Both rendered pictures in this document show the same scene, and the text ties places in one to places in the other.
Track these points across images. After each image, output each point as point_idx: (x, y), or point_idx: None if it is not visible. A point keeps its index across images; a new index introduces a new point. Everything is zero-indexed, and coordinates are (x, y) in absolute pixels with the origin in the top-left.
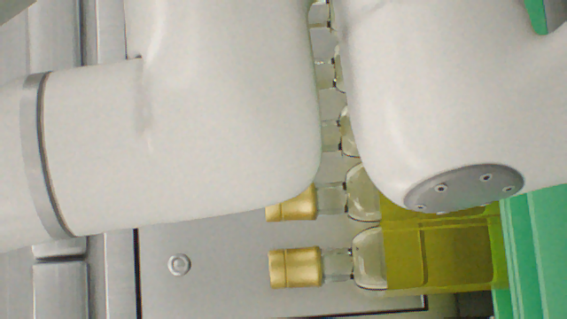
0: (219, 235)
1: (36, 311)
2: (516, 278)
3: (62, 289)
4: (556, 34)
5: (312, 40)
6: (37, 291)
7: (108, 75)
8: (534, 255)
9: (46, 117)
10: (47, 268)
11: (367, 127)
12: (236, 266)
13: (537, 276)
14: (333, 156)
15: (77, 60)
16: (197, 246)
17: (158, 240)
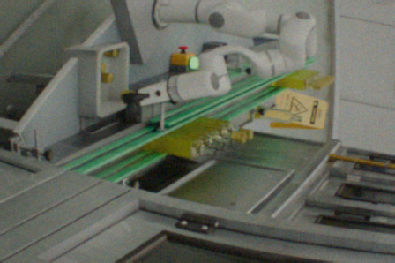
0: (254, 176)
1: (306, 178)
2: (204, 108)
3: (298, 179)
4: (215, 3)
5: (200, 189)
6: (304, 180)
7: (271, 14)
8: (198, 107)
9: (280, 13)
10: (300, 182)
11: (242, 9)
12: (254, 172)
13: (200, 106)
14: (214, 176)
15: (269, 202)
16: (261, 176)
17: (270, 178)
